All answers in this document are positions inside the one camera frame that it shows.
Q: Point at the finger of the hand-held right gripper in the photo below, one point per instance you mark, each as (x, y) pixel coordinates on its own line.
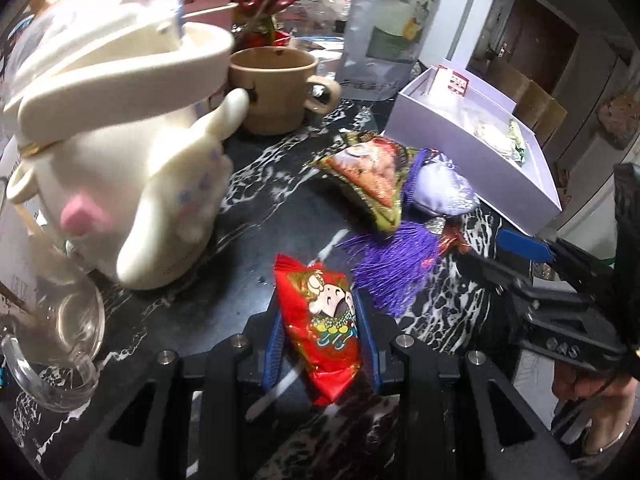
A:
(510, 285)
(525, 246)

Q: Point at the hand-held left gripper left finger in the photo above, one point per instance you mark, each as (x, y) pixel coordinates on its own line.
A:
(272, 355)

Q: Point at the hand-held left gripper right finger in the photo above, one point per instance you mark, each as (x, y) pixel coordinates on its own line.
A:
(370, 350)

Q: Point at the red candy packet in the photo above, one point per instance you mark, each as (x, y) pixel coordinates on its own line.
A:
(320, 320)

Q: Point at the purple tasselled sachet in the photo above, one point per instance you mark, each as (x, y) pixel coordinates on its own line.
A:
(440, 190)

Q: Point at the green snack packet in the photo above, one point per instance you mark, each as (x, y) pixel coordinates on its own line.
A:
(518, 141)

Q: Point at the white gift box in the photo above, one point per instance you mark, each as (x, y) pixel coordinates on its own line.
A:
(450, 160)

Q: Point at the red and white snack packet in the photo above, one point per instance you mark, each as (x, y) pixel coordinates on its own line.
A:
(451, 80)

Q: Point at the person's right hand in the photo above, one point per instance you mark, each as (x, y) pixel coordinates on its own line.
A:
(595, 405)

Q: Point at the small red foil wrapper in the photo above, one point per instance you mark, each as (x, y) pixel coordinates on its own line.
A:
(452, 240)

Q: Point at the triangular nut snack packet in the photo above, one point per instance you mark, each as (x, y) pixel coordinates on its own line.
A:
(370, 170)

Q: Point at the brown door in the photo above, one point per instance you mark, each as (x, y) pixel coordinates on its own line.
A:
(542, 35)

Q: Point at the clear glass mug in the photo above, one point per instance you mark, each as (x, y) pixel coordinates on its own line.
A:
(55, 320)

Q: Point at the white rabbit-shaped mug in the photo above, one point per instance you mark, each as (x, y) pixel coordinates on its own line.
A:
(125, 160)

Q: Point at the silver tea pouch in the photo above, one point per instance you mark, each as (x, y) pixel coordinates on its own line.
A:
(395, 20)

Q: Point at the tan ceramic mug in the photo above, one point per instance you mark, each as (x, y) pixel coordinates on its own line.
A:
(272, 90)

